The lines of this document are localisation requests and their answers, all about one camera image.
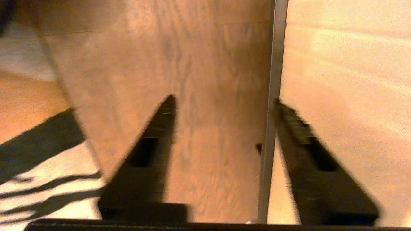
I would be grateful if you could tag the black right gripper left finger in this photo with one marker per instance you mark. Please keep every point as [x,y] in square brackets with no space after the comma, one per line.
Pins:
[144,186]

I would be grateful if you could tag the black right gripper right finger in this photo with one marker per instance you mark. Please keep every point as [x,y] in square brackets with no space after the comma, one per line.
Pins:
[321,186]

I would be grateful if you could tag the white fluted drawer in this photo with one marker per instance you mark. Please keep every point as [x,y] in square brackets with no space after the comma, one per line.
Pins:
[346,80]

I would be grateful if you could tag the black and white zebra rug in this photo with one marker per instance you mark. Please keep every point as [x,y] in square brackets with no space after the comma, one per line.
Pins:
[41,179]

